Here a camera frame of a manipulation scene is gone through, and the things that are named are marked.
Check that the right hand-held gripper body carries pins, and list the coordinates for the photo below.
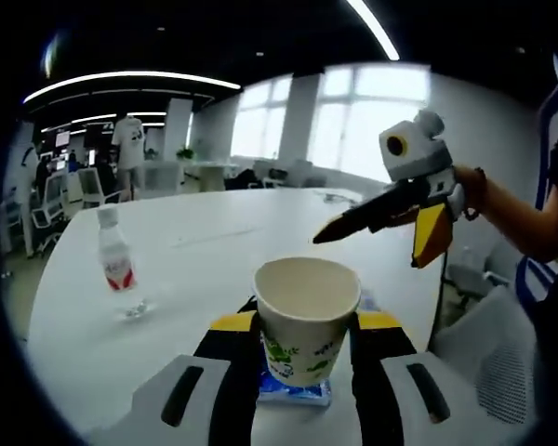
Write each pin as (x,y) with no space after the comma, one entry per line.
(418,158)

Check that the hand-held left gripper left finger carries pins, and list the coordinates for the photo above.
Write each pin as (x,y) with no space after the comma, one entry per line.
(232,371)

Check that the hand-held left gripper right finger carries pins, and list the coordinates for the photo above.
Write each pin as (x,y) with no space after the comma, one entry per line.
(376,371)

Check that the blue packet with round disc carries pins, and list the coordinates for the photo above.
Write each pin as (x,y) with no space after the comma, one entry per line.
(297,396)

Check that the white paper cup green print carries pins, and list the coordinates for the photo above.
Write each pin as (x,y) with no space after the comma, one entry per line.
(307,325)

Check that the clear plastic bottle red label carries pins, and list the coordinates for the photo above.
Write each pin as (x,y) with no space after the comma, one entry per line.
(116,260)

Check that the person's right hand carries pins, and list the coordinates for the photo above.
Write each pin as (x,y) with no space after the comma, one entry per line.
(473,188)

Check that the white office chair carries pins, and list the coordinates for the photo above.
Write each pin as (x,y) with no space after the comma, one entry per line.
(93,186)
(476,274)
(51,204)

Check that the grey mesh chair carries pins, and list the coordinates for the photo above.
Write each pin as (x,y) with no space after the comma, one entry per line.
(488,353)

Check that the white table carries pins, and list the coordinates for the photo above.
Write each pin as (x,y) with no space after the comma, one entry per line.
(214,260)

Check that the potted green plant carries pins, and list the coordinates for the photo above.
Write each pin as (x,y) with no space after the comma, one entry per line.
(184,152)

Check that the curved ceiling light strip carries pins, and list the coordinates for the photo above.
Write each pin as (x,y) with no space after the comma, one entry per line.
(135,79)

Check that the blue frame chair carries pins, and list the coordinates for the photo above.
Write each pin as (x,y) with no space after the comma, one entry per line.
(551,139)

